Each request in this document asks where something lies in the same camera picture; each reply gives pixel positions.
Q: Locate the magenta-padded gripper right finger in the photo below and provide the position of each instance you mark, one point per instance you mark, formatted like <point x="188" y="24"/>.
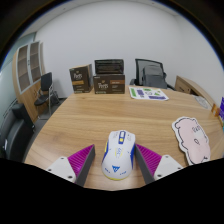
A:
<point x="166" y="165"/>

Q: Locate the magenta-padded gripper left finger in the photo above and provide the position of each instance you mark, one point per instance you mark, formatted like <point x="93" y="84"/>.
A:
<point x="63" y="166"/>

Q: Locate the white blue yellow computer mouse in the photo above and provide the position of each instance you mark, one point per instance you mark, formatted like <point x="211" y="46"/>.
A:
<point x="118" y="156"/>

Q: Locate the pink pig-shaped mouse pad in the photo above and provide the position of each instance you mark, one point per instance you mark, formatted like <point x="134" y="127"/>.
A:
<point x="193" y="140"/>

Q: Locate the black armchair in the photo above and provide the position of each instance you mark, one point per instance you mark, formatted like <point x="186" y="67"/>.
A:
<point x="15" y="133"/>

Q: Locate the small wooden box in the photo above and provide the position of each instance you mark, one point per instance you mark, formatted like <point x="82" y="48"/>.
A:
<point x="215" y="110"/>

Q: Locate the white sticker sheet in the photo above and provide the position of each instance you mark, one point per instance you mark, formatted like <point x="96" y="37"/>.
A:
<point x="148" y="93"/>

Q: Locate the wooden side desk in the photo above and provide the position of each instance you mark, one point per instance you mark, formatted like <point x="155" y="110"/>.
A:
<point x="190" y="87"/>

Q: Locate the black visitor chair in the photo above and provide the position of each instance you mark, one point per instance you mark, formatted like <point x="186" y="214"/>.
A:
<point x="45" y="85"/>

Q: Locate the grey backpack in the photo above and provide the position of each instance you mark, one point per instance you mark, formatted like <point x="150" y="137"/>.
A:
<point x="154" y="77"/>

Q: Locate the tall brown cardboard box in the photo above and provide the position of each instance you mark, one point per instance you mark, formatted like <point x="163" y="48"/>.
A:
<point x="80" y="79"/>

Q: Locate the wooden shelf unit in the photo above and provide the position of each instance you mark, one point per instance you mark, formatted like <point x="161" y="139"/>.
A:
<point x="26" y="73"/>

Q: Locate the black mesh office chair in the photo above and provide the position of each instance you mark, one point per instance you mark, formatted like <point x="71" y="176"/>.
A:
<point x="139" y="68"/>

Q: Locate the black cardboard box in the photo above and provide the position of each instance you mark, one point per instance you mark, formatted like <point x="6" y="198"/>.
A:
<point x="109" y="66"/>

